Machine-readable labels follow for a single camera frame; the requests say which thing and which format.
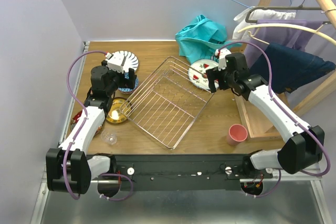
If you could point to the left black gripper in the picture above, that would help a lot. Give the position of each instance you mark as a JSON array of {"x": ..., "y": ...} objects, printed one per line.
[{"x": 128, "y": 80}]

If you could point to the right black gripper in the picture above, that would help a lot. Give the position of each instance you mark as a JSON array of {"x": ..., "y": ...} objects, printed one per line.
[{"x": 213, "y": 74}]

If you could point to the blue patterned bowl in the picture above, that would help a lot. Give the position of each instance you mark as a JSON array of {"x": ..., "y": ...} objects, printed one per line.
[{"x": 128, "y": 90}]

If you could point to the wire dish rack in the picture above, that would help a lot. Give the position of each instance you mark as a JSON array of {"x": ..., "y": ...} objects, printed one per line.
[{"x": 166, "y": 104}]

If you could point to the clear glass cup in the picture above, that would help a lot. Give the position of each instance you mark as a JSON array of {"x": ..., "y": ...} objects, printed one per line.
[{"x": 108, "y": 137}]

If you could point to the pink plastic cup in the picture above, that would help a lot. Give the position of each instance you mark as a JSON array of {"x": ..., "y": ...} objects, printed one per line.
[{"x": 236, "y": 134}]

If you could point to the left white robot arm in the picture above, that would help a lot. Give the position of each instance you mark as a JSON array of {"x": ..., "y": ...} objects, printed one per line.
[{"x": 68, "y": 168}]

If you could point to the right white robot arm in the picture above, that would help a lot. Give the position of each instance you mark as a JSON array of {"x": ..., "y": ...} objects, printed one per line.
[{"x": 303, "y": 143}]

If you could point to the white watermelon plate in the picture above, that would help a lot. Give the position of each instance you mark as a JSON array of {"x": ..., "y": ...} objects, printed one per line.
[{"x": 197, "y": 73}]

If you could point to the white blue striped plate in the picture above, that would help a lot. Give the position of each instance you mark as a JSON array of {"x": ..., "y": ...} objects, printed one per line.
[{"x": 131, "y": 60}]

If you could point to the gold black plate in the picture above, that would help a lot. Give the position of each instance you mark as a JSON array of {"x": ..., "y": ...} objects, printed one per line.
[{"x": 115, "y": 116}]

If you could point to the teal cloth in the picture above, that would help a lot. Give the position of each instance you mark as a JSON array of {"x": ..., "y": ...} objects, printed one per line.
[{"x": 201, "y": 38}]

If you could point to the red floral bowl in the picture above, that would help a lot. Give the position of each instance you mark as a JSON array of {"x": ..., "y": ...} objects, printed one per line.
[{"x": 75, "y": 120}]

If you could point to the navy garment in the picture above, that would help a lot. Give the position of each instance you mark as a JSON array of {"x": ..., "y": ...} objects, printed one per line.
[{"x": 292, "y": 68}]

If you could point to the purple garment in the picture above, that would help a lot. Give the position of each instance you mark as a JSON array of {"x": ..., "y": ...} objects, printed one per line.
[{"x": 292, "y": 38}]

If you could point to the grey metal hanger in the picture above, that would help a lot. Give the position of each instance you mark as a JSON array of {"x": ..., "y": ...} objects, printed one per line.
[{"x": 278, "y": 8}]

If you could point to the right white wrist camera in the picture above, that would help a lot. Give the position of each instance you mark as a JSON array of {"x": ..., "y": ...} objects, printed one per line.
[{"x": 221, "y": 55}]

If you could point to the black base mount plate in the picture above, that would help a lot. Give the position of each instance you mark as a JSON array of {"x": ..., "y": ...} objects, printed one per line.
[{"x": 182, "y": 171}]

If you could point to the wooden clothes rack frame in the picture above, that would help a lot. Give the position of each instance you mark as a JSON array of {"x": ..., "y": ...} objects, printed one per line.
[{"x": 257, "y": 60}]

